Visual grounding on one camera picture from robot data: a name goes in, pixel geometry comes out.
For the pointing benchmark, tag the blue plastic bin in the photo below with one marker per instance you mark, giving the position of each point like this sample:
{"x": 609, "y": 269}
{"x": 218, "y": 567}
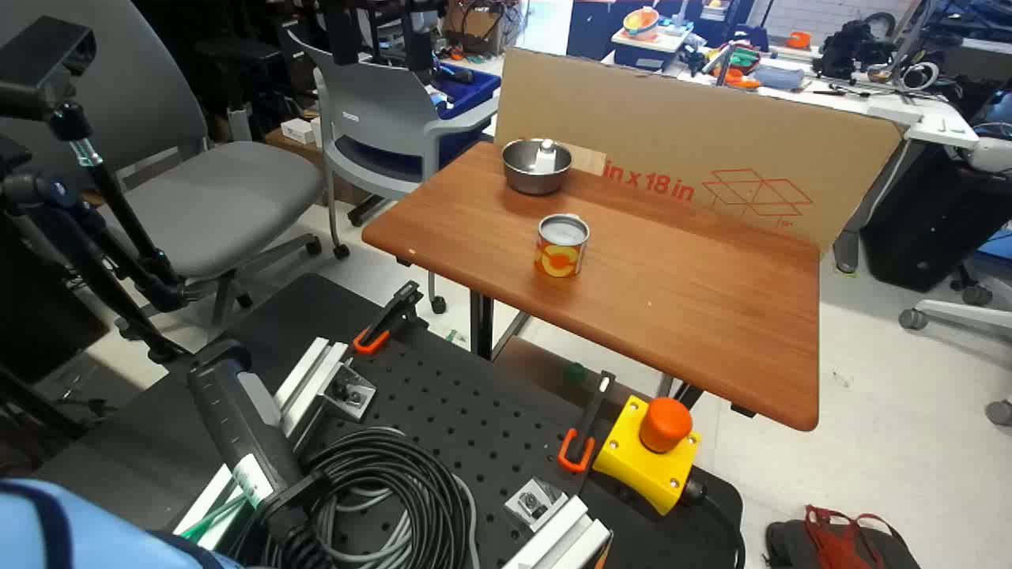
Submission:
{"x": 461, "y": 90}

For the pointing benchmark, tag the yellow emergency stop button box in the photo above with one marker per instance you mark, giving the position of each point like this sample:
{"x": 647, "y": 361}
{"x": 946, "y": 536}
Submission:
{"x": 643, "y": 458}

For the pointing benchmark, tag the grey chair base with casters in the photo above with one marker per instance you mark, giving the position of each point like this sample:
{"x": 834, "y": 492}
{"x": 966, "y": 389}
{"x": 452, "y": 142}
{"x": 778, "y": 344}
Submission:
{"x": 960, "y": 316}

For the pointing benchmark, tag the glass cup with orange liquid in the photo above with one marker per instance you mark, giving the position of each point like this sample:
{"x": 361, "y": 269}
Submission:
{"x": 560, "y": 253}

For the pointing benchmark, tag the stainless steel bowl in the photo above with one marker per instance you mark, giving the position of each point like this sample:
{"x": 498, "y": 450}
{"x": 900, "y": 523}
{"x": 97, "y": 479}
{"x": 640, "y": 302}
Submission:
{"x": 520, "y": 175}

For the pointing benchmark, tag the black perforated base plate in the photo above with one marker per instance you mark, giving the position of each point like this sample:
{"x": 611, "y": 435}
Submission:
{"x": 476, "y": 412}

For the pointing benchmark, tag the wooden top table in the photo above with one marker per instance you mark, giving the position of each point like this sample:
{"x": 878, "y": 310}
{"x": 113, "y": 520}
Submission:
{"x": 675, "y": 302}

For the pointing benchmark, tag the grey plastic chair on casters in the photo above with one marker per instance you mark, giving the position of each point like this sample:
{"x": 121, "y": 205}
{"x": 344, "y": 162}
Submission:
{"x": 380, "y": 122}

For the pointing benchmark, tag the tray with orange toy food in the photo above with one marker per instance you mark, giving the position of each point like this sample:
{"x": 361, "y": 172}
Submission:
{"x": 647, "y": 27}

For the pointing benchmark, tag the aluminium profile rail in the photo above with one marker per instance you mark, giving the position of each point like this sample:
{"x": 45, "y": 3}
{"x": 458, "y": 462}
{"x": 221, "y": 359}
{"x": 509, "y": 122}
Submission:
{"x": 557, "y": 537}
{"x": 309, "y": 375}

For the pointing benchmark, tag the black orange bar clamp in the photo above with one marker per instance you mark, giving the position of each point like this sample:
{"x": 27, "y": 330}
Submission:
{"x": 581, "y": 436}
{"x": 390, "y": 320}

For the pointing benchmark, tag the brown cardboard panel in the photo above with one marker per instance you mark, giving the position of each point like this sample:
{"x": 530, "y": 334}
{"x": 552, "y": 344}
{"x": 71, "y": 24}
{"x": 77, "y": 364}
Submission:
{"x": 683, "y": 128}

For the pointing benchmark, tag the black camera on tripod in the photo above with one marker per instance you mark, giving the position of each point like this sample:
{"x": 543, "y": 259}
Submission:
{"x": 47, "y": 64}

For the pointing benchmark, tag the blue fabric object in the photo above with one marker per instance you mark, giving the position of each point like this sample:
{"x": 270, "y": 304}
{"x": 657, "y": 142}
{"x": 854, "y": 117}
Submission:
{"x": 72, "y": 532}

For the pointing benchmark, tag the black red bag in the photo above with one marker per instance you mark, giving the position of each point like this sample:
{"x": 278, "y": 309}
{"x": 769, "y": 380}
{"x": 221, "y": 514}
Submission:
{"x": 843, "y": 543}

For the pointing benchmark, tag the large grey office chair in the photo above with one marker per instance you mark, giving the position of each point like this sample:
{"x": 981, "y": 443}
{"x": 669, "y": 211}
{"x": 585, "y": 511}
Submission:
{"x": 221, "y": 201}

